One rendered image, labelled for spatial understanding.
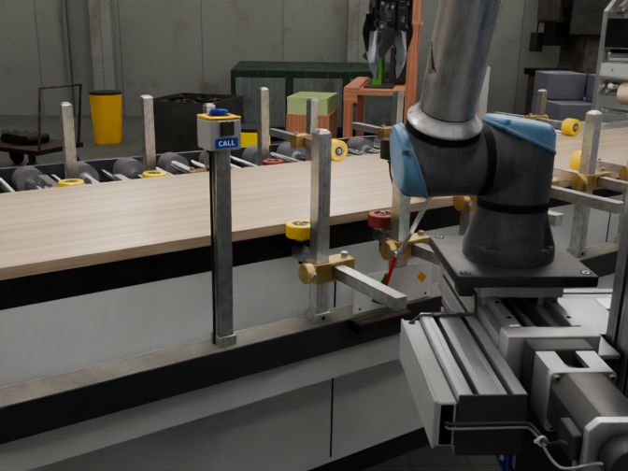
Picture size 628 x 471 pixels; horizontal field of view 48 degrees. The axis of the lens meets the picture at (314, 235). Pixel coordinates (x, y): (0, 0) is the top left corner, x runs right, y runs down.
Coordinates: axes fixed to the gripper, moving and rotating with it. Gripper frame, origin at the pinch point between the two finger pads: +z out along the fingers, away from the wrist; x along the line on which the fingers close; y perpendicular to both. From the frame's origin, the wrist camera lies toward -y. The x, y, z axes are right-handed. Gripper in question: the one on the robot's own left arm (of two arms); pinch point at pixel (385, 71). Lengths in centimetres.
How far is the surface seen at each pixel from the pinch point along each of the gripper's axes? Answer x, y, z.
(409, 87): 97, -505, 46
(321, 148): -11.6, -15.7, 18.3
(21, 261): -77, -4, 42
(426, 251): 16, -25, 46
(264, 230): -25, -32, 43
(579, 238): 74, -66, 55
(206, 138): -36.6, -1.9, 14.2
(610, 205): 68, -36, 37
